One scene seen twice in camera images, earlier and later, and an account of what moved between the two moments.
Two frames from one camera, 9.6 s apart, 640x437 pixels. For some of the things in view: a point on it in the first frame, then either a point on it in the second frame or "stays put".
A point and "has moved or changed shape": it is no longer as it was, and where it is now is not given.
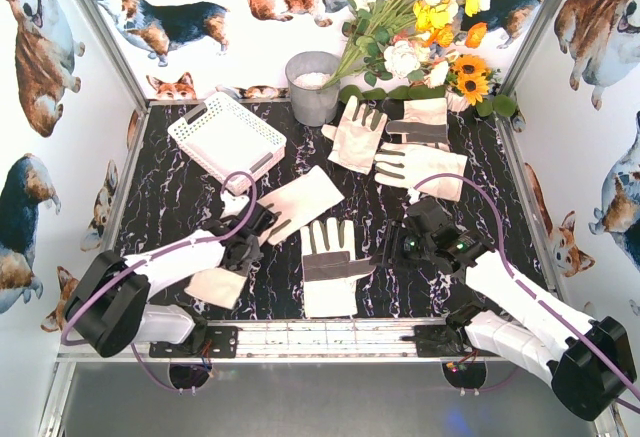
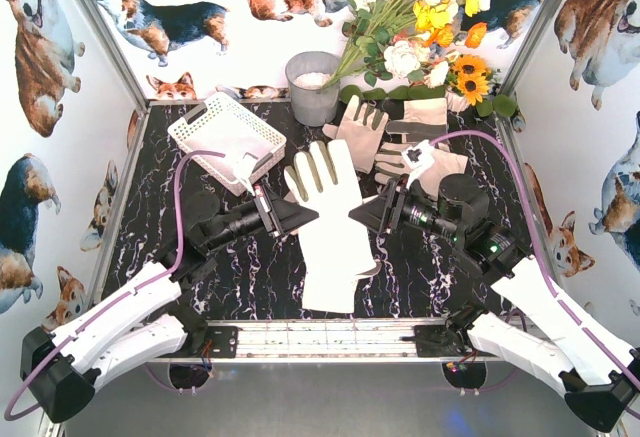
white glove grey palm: [330, 268] has moved or changed shape
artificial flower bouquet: [408, 19] stays put
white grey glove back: [425, 121] stays put
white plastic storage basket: [225, 136] stays put
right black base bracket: [436, 341] stays put
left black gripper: [263, 218] to [272, 213]
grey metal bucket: [311, 105] stays put
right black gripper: [391, 243] to [392, 209]
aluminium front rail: [304, 341] stays put
